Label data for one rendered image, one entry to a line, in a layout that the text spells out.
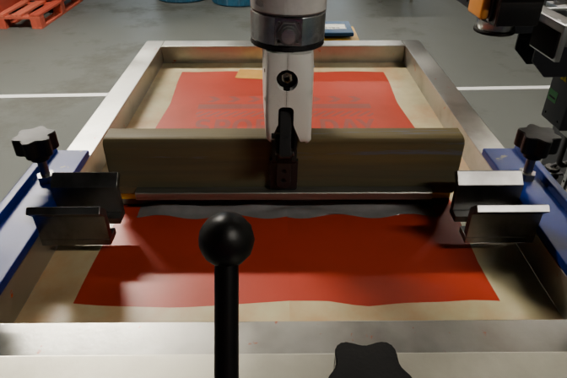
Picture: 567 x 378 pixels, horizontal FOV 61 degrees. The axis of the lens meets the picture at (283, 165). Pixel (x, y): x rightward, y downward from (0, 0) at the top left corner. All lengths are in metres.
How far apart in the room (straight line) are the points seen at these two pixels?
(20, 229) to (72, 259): 0.06
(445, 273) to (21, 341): 0.39
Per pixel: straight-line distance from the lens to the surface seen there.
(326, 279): 0.51
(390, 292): 0.50
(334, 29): 1.22
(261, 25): 0.48
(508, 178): 0.58
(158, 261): 0.54
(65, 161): 0.65
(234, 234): 0.23
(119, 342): 0.43
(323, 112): 0.83
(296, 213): 0.58
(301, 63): 0.47
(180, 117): 0.83
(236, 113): 0.83
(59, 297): 0.53
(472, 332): 0.44
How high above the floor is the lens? 1.31
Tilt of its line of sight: 32 degrees down
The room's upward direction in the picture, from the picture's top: straight up
